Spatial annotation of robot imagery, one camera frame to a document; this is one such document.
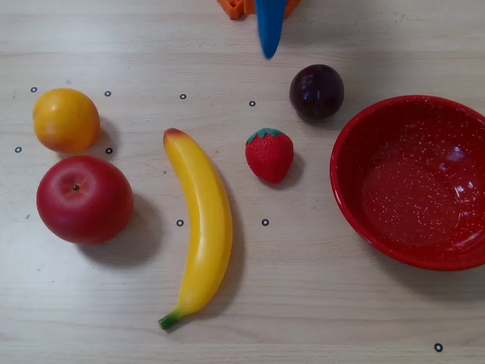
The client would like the dark purple plum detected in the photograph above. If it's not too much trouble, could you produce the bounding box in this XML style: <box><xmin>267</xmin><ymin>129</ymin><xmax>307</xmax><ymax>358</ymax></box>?
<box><xmin>289</xmin><ymin>64</ymin><xmax>346</xmax><ymax>123</ymax></box>

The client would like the yellow orange toy peach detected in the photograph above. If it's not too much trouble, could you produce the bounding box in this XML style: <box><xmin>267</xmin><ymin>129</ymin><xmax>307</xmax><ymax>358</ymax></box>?
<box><xmin>32</xmin><ymin>87</ymin><xmax>101</xmax><ymax>155</ymax></box>

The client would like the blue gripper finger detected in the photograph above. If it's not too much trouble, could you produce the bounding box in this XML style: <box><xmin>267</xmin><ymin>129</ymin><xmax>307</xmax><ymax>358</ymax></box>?
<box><xmin>255</xmin><ymin>0</ymin><xmax>289</xmax><ymax>60</ymax></box>

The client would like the red toy apple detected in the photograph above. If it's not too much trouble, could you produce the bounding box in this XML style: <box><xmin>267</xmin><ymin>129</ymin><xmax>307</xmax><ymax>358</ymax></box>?
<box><xmin>36</xmin><ymin>155</ymin><xmax>135</xmax><ymax>246</ymax></box>

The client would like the yellow toy banana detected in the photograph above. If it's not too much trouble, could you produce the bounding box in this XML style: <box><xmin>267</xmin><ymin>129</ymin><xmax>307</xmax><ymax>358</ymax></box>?
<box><xmin>158</xmin><ymin>127</ymin><xmax>234</xmax><ymax>331</ymax></box>

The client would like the red toy strawberry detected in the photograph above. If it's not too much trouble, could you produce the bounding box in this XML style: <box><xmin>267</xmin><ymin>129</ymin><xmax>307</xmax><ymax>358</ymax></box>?
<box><xmin>244</xmin><ymin>127</ymin><xmax>295</xmax><ymax>185</ymax></box>

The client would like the red speckled enamel bowl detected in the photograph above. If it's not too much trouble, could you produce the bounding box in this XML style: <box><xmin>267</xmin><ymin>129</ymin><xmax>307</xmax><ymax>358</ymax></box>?
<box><xmin>329</xmin><ymin>95</ymin><xmax>485</xmax><ymax>272</ymax></box>

